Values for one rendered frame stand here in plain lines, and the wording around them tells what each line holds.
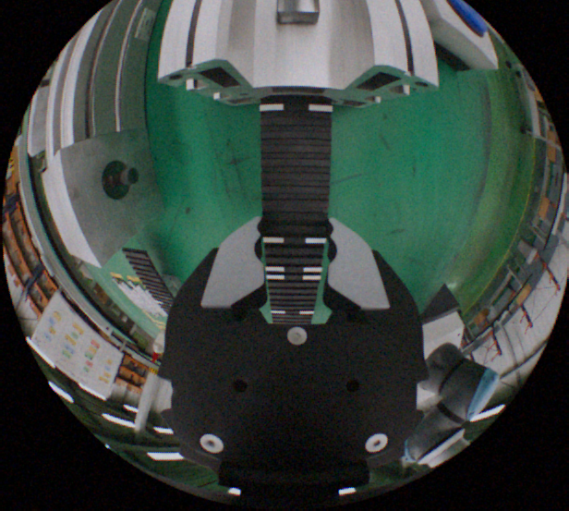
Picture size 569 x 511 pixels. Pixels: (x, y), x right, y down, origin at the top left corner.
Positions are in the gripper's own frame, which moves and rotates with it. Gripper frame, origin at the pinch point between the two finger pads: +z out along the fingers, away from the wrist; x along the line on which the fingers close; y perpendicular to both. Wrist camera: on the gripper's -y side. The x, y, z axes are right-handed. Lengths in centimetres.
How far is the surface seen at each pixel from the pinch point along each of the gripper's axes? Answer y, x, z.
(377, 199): -1.1, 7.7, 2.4
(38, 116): -19.2, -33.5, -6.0
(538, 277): 157, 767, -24
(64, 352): 139, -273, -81
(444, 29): -16.7, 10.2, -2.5
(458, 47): -16.7, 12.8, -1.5
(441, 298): 29, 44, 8
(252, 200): -0.6, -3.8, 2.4
